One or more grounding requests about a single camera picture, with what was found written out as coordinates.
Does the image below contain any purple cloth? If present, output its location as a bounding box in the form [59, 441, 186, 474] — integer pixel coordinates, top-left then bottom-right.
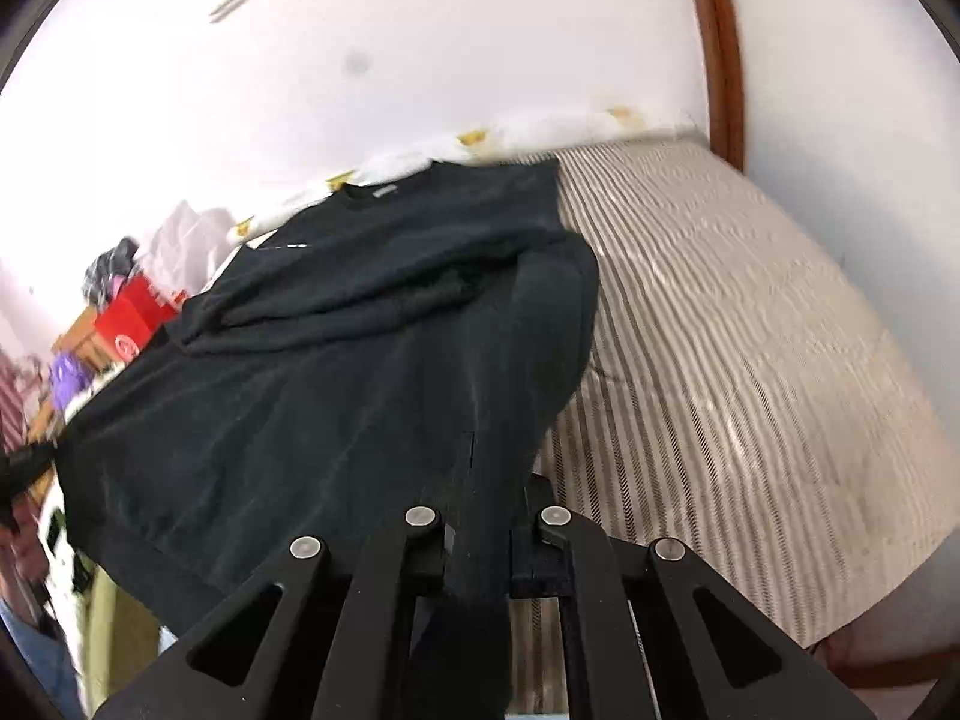
[49, 352, 96, 412]

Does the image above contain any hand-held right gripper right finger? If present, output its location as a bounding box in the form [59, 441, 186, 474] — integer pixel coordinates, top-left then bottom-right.
[508, 474, 878, 720]

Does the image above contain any white floral blanket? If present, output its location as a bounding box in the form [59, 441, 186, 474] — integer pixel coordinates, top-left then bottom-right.
[36, 491, 102, 620]

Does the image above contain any wooden headboard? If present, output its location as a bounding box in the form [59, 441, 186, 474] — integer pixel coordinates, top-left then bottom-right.
[51, 313, 115, 392]

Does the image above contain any brown wooden door frame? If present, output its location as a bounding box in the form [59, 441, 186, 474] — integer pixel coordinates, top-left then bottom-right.
[677, 0, 748, 175]

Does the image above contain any pink striped cloth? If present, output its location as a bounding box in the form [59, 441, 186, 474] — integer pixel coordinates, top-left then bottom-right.
[0, 356, 37, 445]

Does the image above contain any red paper bag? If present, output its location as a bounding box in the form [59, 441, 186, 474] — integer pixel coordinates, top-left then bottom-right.
[94, 276, 188, 362]

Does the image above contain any plaid cloth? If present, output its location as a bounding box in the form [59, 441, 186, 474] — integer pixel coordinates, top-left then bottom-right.
[82, 238, 143, 308]

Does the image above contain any black sweatshirt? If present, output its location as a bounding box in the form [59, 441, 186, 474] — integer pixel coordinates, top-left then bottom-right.
[56, 161, 602, 720]

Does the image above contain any white cloth with yellow print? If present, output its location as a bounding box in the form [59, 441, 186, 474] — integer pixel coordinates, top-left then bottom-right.
[231, 105, 710, 242]

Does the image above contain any green cloth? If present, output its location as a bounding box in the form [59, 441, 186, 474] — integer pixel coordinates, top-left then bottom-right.
[79, 561, 164, 720]

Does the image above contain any striped bed sheet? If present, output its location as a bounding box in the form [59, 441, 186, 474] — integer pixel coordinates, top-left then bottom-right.
[510, 136, 960, 717]

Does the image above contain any brown wooden baseboard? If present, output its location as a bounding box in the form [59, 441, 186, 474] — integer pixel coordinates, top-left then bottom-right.
[812, 613, 947, 691]

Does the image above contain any white plastic bag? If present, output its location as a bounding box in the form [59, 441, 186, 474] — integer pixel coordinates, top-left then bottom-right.
[142, 199, 242, 293]

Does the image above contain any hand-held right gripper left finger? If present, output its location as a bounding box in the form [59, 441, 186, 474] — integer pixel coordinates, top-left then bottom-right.
[94, 502, 460, 720]

